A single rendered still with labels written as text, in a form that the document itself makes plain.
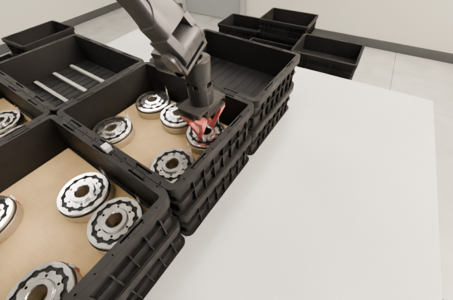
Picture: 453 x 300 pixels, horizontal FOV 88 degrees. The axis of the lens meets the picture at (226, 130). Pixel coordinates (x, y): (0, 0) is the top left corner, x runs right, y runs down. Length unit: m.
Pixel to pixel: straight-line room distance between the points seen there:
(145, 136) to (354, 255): 0.60
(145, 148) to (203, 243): 0.28
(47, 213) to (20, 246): 0.07
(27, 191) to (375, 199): 0.87
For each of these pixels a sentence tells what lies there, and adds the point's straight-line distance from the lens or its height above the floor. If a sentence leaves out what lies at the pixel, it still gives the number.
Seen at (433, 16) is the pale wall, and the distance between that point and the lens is 3.26.
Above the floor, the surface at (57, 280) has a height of 0.86.
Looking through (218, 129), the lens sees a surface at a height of 0.86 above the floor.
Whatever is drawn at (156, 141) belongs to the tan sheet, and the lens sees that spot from 0.66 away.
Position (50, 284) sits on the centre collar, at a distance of 0.52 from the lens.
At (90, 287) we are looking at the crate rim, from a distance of 0.43.
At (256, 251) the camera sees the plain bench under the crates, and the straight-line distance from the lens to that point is 0.63.
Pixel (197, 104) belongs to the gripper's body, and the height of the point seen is 0.97.
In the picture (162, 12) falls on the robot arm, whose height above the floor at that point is 1.17.
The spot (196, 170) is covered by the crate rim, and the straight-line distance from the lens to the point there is 0.46.
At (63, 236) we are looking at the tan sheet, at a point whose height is 0.83.
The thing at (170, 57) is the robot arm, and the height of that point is 1.10.
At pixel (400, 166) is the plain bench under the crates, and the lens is 0.90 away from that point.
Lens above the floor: 1.30
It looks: 45 degrees down
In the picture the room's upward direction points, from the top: 2 degrees counter-clockwise
